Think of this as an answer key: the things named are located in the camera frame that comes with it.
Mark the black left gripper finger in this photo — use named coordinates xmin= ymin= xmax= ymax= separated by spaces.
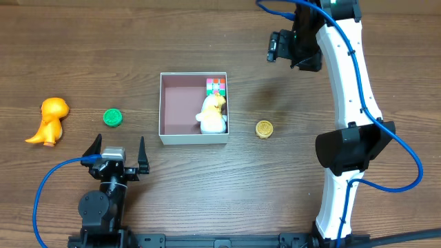
xmin=83 ymin=134 xmax=102 ymax=157
xmin=138 ymin=136 xmax=150 ymax=174

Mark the green wheel disc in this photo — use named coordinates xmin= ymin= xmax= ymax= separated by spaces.
xmin=103 ymin=108 xmax=123 ymax=127

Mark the orange dinosaur toy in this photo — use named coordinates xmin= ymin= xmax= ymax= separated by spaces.
xmin=25 ymin=97 xmax=70 ymax=147

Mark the multicolour puzzle cube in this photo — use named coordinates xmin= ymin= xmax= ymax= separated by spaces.
xmin=206 ymin=78 xmax=227 ymax=96

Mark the white duck plush toy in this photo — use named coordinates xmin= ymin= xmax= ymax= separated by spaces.
xmin=196 ymin=93 xmax=227 ymax=134

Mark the gold wheel disc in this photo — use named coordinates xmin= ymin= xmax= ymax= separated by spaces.
xmin=255 ymin=120 xmax=274 ymax=138

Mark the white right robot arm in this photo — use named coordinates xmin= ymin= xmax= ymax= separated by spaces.
xmin=267 ymin=1 xmax=396 ymax=247

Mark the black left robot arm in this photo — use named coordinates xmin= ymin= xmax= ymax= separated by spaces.
xmin=68 ymin=134 xmax=150 ymax=248

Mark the white cardboard box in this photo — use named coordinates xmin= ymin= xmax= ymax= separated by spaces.
xmin=158 ymin=72 xmax=229 ymax=145

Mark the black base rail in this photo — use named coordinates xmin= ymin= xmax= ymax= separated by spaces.
xmin=67 ymin=228 xmax=441 ymax=248

